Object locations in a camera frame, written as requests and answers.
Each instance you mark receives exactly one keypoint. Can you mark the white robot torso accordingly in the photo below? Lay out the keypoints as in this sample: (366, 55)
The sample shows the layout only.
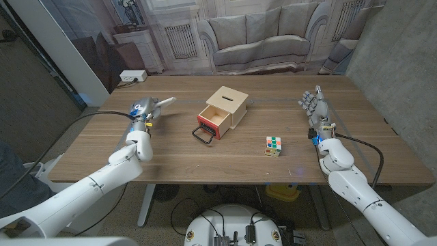
(232, 222)

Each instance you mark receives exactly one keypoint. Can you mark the wooden drawer with red front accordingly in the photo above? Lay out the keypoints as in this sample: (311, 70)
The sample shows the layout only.
(213, 127)

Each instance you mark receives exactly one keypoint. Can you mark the black ribbed round object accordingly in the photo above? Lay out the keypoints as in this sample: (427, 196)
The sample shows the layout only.
(166, 192)

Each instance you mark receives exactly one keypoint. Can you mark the yellow object under table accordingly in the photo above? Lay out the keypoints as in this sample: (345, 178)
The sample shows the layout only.
(282, 192)

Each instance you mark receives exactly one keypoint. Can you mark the person's leg in jeans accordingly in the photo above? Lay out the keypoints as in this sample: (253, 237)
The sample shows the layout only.
(17, 191)

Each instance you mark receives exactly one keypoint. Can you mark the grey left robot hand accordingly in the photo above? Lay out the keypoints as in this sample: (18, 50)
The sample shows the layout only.
(145, 107)

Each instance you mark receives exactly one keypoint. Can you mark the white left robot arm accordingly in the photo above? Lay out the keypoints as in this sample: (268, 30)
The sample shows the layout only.
(85, 191)

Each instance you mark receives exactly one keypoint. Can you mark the rubik's cube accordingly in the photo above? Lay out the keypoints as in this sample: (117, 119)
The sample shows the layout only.
(273, 146)

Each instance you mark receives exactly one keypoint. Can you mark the printed living room backdrop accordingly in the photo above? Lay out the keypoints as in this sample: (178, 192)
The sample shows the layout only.
(256, 34)

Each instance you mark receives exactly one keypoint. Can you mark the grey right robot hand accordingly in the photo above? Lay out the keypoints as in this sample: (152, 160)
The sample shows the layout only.
(321, 109)

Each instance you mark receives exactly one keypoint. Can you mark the wooden box with slot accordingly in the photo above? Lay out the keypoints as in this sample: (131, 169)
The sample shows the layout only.
(228, 97)

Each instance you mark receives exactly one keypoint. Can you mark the white table leg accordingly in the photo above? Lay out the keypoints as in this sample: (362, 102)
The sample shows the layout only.
(147, 205)
(321, 212)

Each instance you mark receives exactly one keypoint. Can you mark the white power strip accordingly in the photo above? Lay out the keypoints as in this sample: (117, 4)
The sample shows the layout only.
(133, 75)

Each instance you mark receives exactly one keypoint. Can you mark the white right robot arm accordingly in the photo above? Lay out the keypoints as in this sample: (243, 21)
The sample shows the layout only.
(368, 198)

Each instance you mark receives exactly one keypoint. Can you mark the white chair base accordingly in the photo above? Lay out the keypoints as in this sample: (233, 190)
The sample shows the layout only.
(35, 168)

